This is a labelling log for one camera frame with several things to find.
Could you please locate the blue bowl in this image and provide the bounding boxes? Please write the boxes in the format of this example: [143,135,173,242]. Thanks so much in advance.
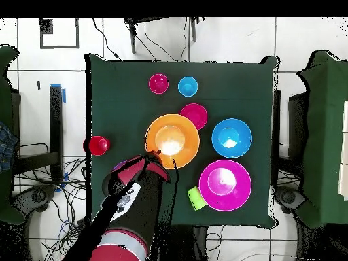
[211,118,253,159]

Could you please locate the large magenta bowl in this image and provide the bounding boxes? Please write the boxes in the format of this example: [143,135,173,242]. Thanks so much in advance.
[198,159,253,212]

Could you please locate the black cable with plug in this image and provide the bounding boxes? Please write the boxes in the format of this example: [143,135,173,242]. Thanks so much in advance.
[91,17,122,60]

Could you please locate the green cup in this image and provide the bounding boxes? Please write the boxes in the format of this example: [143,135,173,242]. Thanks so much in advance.
[186,185,208,211]

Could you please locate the blue denim fabric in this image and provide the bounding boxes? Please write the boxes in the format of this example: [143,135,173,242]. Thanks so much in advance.
[0,121,19,174]

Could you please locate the red cup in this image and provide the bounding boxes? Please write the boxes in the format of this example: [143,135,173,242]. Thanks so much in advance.
[82,135,111,157]

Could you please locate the blue tape strip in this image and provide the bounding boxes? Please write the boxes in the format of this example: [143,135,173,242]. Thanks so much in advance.
[50,83,67,105]

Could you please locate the dark metal legged stand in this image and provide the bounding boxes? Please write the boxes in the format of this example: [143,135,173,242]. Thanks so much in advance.
[123,16,201,54]

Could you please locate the purple bowl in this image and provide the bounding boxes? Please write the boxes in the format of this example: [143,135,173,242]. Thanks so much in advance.
[111,160,128,172]

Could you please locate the crimson pink cup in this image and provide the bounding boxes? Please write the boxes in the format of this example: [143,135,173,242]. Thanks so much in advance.
[148,73,170,95]

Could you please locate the dark green tablecloth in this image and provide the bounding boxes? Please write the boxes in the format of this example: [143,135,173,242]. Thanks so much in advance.
[84,52,281,228]

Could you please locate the green cloth covered table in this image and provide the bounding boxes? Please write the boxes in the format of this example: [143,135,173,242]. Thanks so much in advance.
[0,43,27,225]
[296,50,348,229]

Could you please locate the grey square floor frame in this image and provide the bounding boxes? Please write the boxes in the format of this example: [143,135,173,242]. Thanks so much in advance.
[39,18,80,50]

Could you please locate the white box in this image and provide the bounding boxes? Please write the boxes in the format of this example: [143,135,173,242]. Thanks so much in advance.
[338,100,348,201]

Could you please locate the tangle of black cables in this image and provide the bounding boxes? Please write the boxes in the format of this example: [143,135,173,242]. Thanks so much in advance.
[13,142,90,261]

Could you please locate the blue cup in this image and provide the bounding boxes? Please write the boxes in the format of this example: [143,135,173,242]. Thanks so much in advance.
[177,76,199,98]

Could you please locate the small crimson pink bowl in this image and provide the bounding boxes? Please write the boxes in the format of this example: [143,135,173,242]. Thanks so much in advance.
[179,103,209,131]

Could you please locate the large orange bowl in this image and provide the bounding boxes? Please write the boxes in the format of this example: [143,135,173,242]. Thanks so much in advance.
[144,113,201,170]

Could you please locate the black metal bar stand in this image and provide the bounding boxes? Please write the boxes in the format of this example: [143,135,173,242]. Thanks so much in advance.
[13,86,64,184]

